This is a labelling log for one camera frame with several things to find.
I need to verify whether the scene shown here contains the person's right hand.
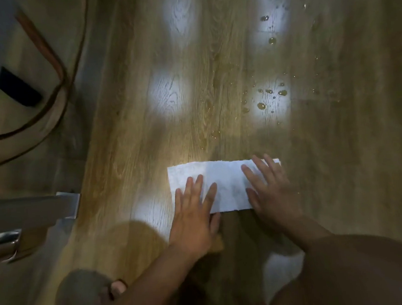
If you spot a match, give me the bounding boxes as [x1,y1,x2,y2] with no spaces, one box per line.
[239,151,306,231]

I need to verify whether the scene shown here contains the person's left hand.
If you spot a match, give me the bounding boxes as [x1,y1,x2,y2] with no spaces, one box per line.
[164,172,225,263]

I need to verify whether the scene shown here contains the white towel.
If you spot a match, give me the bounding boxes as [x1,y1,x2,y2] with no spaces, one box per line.
[166,155,285,218]

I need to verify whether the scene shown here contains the person's left forearm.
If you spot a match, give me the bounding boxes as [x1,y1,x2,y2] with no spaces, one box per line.
[85,243,200,305]

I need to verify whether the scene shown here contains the person's left foot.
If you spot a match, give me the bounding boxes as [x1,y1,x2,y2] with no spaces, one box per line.
[50,266,130,305]

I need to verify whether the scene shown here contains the grey metal furniture leg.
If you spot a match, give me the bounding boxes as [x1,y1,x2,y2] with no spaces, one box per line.
[0,190,86,264]

